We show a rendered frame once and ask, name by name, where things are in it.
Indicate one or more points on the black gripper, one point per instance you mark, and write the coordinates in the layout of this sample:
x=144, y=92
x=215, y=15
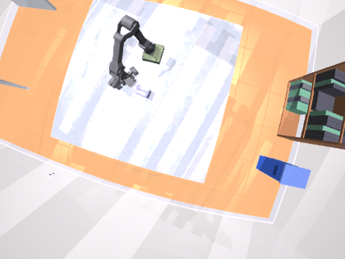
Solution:
x=131, y=71

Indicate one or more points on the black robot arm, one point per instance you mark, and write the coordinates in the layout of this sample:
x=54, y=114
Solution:
x=116, y=68

